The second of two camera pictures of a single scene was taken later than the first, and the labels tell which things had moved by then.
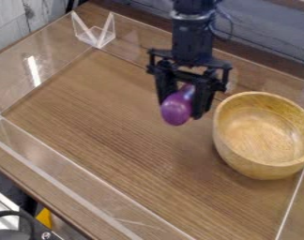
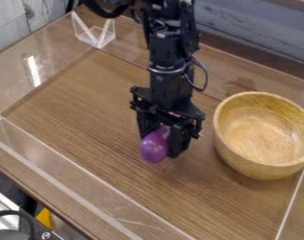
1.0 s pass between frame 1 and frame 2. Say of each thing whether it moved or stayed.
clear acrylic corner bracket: stayed
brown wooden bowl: stayed
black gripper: moved
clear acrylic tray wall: stayed
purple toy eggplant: moved
